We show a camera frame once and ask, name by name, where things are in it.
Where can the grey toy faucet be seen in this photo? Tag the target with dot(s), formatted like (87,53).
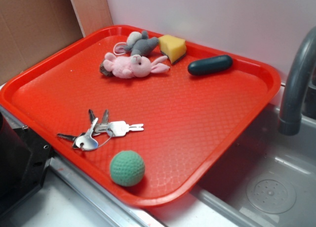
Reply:
(299,97)

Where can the yellow sponge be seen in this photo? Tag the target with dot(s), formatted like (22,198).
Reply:
(173,47)

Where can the green dimpled ball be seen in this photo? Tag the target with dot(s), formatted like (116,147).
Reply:
(127,168)

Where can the pink plush bunny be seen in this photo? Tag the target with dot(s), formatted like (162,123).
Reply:
(134,66)

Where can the grey toy sink basin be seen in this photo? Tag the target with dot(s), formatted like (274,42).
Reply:
(264,179)

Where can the brown cardboard panel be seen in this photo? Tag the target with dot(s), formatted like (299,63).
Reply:
(32,30)

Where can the grey plush elephant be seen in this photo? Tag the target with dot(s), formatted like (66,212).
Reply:
(137,43)

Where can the red plastic tray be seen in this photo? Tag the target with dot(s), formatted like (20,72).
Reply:
(189,121)

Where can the dark green oblong case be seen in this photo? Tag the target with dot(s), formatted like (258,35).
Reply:
(210,65)

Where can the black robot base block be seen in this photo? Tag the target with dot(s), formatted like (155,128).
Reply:
(24,158)

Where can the silver key bunch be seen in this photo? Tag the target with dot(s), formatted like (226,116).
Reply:
(86,141)

